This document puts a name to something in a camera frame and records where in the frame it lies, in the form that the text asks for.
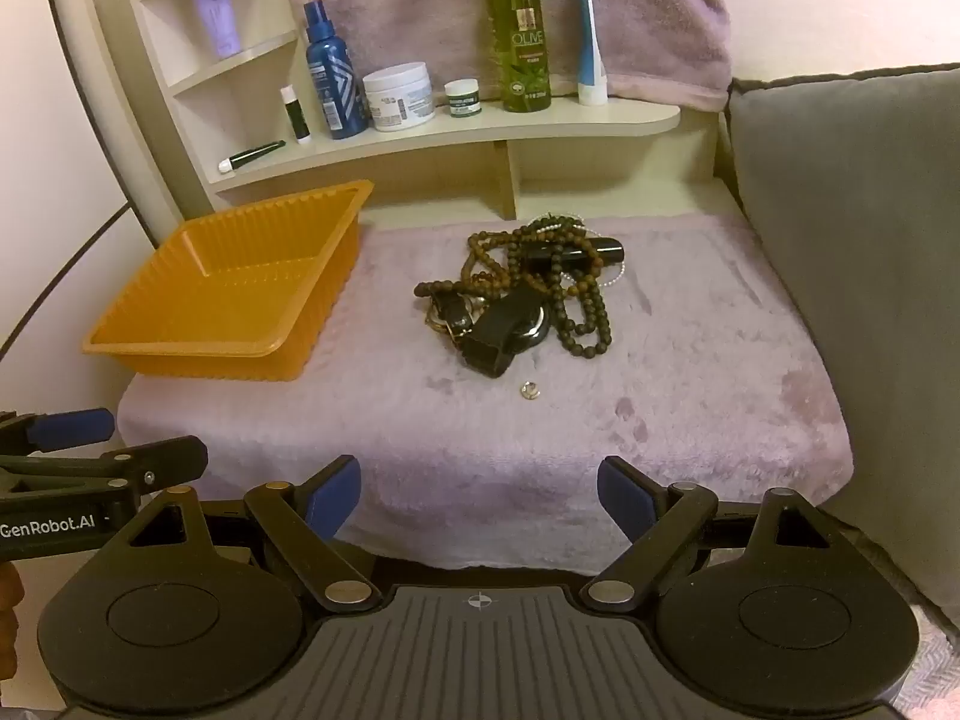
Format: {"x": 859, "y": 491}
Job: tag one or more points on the pink hanging towel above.
{"x": 660, "y": 15}

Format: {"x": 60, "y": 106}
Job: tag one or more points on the black key fob with keyring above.
{"x": 450, "y": 311}

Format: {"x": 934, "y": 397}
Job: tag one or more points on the black wristwatch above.
{"x": 491, "y": 337}

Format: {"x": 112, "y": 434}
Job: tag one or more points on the green spray bottle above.
{"x": 517, "y": 37}

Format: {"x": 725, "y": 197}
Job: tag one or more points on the purple cosmetic tube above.
{"x": 214, "y": 11}

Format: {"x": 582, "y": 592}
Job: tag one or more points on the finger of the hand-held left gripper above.
{"x": 161, "y": 459}
{"x": 71, "y": 427}

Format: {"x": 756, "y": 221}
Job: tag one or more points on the grey cushion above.
{"x": 862, "y": 240}

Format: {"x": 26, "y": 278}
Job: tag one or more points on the orange plastic tray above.
{"x": 225, "y": 300}

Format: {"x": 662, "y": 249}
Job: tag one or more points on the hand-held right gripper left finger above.
{"x": 339, "y": 495}

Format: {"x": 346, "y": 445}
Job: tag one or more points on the black cylindrical tube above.
{"x": 592, "y": 247}

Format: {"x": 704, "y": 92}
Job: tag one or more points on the pink fleece mat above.
{"x": 675, "y": 390}

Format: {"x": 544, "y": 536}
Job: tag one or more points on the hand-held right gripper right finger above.
{"x": 621, "y": 493}

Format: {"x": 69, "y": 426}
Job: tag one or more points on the beige wooden shelf unit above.
{"x": 450, "y": 136}

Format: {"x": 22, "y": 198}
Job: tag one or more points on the dark green slim tube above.
{"x": 255, "y": 154}

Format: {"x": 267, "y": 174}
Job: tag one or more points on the large white cream jar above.
{"x": 399, "y": 97}

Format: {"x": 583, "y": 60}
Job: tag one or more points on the white-capped green stick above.
{"x": 296, "y": 116}

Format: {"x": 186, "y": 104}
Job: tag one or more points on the blue spray bottle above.
{"x": 334, "y": 82}

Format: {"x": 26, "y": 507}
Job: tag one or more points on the grey patterned cloth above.
{"x": 934, "y": 675}

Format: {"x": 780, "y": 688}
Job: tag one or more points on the person's left hand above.
{"x": 7, "y": 604}

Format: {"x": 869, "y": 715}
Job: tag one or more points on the small green-label jar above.
{"x": 462, "y": 99}

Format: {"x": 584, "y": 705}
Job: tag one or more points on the blue and white tube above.
{"x": 590, "y": 52}

